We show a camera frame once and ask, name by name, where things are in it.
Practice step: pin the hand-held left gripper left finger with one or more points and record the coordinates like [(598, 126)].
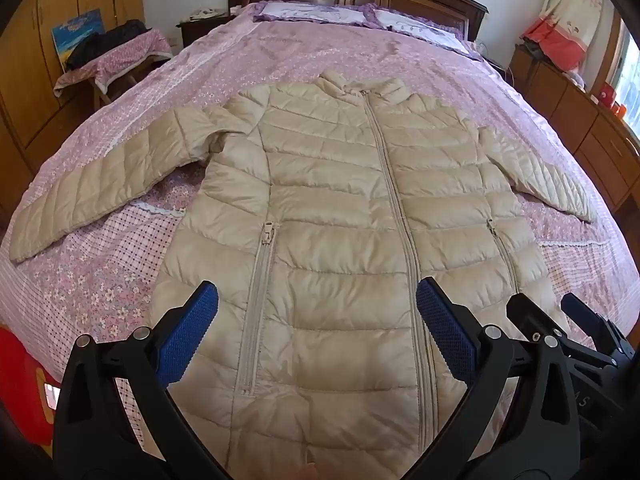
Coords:
[(192, 330)]

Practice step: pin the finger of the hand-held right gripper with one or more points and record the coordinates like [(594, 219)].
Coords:
[(532, 315), (587, 317)]

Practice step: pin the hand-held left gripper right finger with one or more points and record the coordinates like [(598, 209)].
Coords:
[(442, 330)]

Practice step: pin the beige puffer jacket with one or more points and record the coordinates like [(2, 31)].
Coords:
[(325, 240)]

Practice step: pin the wooden dresser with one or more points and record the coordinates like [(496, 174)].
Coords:
[(575, 105)]

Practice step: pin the small red box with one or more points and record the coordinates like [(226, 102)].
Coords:
[(610, 95)]

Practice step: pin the window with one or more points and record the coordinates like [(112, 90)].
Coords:
[(627, 75)]

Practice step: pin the wooden folding table legs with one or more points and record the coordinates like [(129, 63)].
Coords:
[(102, 92)]

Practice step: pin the red cloth pile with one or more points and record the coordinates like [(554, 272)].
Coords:
[(555, 42)]

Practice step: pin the dark wooden nightstand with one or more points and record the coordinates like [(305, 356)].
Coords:
[(200, 32)]

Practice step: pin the white purple-frilled pillow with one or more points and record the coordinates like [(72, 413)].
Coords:
[(315, 12), (425, 30)]

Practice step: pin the black bag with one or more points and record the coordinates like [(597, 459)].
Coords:
[(110, 40)]

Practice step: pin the bed with pink floral cover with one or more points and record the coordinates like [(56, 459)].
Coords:
[(310, 50)]

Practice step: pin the white cloth on nightstand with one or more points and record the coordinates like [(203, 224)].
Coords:
[(205, 13)]

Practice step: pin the blue yellow painting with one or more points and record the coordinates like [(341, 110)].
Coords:
[(75, 30)]

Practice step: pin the wooden wardrobe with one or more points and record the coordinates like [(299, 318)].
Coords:
[(40, 0)]

